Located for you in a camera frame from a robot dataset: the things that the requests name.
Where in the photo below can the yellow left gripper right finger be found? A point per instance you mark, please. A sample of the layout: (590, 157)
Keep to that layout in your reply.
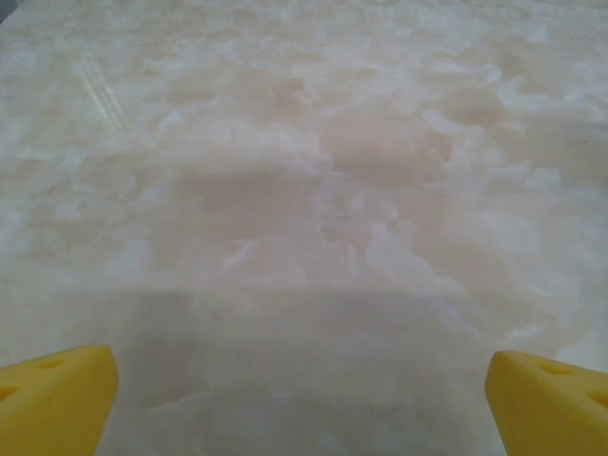
(551, 408)

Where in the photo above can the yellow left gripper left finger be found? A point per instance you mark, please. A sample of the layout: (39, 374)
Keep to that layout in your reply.
(57, 404)

